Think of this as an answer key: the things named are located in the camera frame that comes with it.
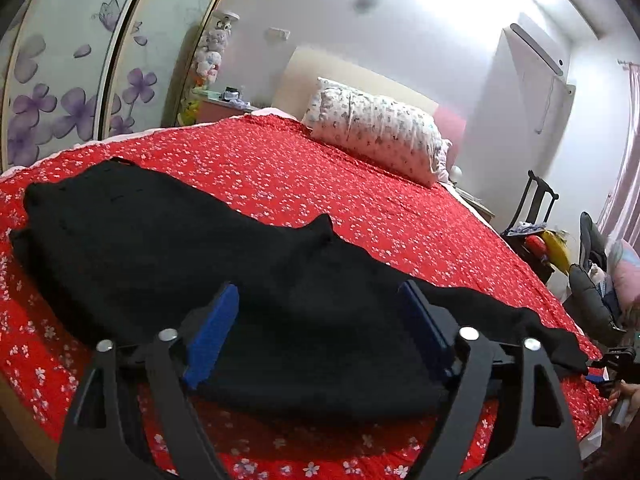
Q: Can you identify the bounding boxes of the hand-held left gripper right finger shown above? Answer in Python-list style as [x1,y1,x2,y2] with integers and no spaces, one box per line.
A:
[398,280,586,480]

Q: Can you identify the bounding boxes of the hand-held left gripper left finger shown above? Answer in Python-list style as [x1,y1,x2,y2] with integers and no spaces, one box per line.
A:
[55,282,241,480]

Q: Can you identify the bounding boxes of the black pants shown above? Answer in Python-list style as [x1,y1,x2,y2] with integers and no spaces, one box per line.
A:
[10,157,591,418]

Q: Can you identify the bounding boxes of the person's right hand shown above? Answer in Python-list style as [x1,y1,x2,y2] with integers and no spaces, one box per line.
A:
[607,380,640,428]

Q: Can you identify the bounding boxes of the grey padded jacket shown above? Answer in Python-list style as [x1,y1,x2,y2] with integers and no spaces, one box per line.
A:
[567,212,628,346]

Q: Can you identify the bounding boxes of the pastel pink cushion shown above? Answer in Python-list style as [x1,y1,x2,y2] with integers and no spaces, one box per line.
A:
[602,240,640,321]

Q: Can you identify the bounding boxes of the yellow bag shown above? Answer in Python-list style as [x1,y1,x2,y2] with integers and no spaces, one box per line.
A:
[542,230,573,276]

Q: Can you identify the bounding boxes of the red floral bedspread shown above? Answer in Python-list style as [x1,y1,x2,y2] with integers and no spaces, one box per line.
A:
[0,112,616,480]

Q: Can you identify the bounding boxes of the black wooden chair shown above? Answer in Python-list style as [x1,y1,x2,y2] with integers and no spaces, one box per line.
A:
[502,170,558,281]

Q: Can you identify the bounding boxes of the plain white pillow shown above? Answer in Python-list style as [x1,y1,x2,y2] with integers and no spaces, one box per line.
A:
[432,140,453,186]

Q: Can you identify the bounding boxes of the pink curtain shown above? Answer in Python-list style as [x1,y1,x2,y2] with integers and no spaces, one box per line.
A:
[597,62,640,256]

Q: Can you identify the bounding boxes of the pink headboard cushion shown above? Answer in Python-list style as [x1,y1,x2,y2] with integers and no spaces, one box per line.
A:
[432,105,468,171]

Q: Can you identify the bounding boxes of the white floral pillow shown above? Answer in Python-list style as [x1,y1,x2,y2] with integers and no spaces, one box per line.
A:
[301,77,451,188]

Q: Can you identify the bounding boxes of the beige headboard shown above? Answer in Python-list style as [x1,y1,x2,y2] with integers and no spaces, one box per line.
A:
[277,45,441,121]

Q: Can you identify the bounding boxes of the white air conditioner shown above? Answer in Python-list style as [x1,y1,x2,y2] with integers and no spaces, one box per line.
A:
[492,22,576,136]

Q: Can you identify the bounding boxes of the column of stuffed toys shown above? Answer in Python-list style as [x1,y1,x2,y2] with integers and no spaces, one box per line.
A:
[177,10,240,126]

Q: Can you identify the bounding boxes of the wardrobe with purple flower doors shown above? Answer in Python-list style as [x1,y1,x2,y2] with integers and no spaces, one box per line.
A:
[0,0,241,173]

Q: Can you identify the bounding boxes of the beige bed frame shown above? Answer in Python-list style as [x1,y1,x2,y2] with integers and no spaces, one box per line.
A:
[0,375,56,476]

